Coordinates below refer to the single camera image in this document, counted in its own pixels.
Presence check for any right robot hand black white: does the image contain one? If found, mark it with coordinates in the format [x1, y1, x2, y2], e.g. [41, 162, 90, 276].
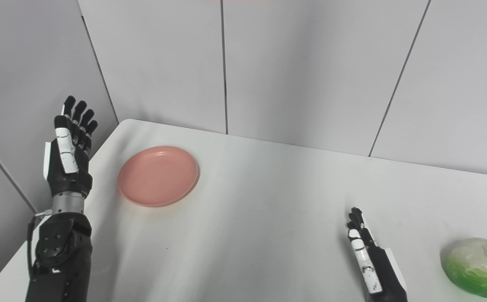
[347, 207, 408, 302]

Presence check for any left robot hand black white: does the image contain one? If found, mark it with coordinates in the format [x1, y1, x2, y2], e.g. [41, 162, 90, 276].
[43, 96, 99, 198]

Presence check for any pink round plate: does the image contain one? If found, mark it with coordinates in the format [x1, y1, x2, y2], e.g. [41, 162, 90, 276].
[117, 146, 200, 208]

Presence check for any green white cabbage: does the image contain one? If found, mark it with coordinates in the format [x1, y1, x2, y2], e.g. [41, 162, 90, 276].
[440, 237, 487, 298]

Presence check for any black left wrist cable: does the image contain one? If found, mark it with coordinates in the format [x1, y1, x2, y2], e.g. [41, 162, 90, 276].
[26, 210, 53, 279]

